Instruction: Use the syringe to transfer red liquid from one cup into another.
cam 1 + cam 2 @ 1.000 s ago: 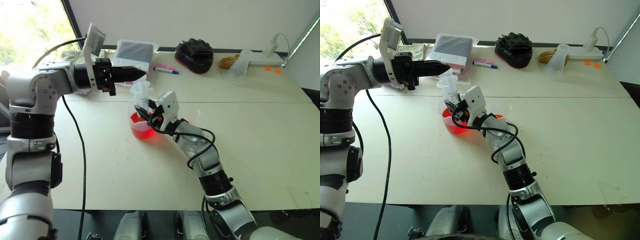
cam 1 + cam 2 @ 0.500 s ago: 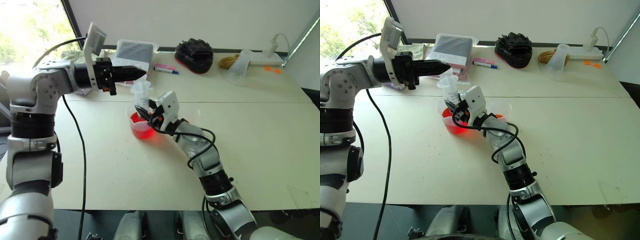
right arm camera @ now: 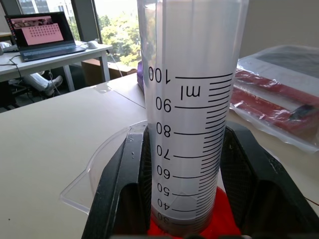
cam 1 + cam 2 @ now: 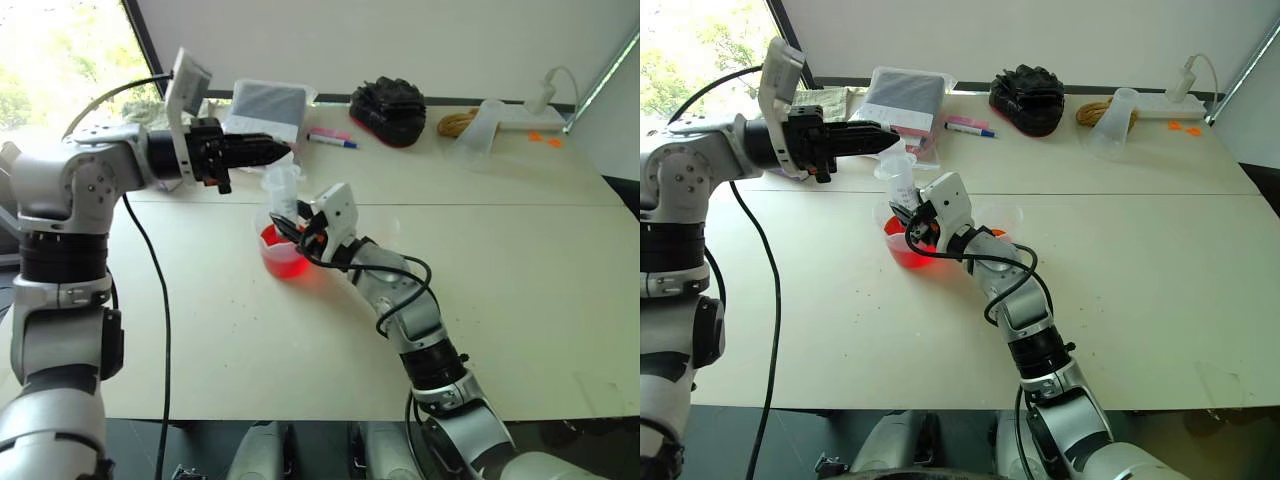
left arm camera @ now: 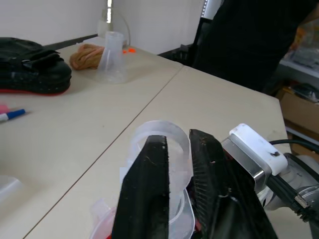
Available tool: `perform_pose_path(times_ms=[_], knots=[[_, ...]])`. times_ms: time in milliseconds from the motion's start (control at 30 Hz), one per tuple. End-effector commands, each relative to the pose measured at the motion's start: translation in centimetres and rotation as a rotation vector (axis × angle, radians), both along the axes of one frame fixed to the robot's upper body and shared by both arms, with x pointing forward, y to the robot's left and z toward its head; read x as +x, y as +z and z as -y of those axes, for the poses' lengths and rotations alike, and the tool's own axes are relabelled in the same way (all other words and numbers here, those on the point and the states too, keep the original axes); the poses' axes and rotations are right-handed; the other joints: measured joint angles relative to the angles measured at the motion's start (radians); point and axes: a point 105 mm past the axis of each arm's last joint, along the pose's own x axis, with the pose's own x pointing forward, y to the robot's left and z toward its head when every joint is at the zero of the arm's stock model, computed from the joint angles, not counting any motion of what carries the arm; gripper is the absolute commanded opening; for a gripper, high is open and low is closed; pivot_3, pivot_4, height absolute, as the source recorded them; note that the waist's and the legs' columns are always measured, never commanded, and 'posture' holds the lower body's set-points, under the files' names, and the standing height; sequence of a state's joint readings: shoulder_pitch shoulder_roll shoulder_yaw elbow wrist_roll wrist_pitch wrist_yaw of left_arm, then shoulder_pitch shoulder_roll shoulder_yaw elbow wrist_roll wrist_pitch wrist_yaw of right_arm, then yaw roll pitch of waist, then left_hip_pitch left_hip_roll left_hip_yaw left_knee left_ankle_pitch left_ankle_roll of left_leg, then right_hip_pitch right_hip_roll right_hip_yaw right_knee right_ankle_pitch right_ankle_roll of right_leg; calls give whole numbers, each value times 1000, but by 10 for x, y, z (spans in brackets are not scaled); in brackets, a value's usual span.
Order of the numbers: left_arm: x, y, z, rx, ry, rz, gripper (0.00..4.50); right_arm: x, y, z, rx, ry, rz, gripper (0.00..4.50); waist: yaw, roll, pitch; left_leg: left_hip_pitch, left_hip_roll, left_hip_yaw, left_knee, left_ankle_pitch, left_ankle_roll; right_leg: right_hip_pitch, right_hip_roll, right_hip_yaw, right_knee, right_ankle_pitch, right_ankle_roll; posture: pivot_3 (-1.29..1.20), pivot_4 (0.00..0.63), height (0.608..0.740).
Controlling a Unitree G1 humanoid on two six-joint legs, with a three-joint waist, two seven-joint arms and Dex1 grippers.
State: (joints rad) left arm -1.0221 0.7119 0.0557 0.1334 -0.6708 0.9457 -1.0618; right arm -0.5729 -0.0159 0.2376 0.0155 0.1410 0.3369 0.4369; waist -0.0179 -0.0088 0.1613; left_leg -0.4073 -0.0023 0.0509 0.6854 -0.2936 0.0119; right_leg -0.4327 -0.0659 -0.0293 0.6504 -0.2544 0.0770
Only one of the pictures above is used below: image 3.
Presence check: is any seated person's leg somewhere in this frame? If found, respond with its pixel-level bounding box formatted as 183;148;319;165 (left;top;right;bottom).
21;73;63;96

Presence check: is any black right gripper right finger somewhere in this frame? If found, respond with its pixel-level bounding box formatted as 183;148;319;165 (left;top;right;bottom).
219;121;319;239

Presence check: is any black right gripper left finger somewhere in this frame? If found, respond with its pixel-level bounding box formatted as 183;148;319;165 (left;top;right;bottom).
81;125;152;239

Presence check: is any brown cardboard box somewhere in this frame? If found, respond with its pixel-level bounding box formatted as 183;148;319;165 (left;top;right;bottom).
81;59;138;86

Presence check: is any purple bag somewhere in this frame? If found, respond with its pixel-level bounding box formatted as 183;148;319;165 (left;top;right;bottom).
137;61;145;87

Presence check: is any black cable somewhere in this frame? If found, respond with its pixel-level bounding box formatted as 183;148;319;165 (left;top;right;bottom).
0;54;25;87

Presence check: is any clear plastic bag with red items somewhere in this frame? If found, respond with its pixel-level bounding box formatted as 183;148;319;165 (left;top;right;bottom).
229;45;319;154

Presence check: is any clear cup with red liquid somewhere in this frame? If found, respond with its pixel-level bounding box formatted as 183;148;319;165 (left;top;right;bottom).
59;120;242;237

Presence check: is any white desk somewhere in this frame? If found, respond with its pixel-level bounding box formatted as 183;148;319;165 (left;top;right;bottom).
0;41;114;92

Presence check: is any open black laptop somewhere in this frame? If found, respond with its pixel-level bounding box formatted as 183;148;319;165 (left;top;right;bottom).
4;11;87;62

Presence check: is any clear plastic measuring cylinder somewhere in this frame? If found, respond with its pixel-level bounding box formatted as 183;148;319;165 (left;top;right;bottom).
137;0;250;236

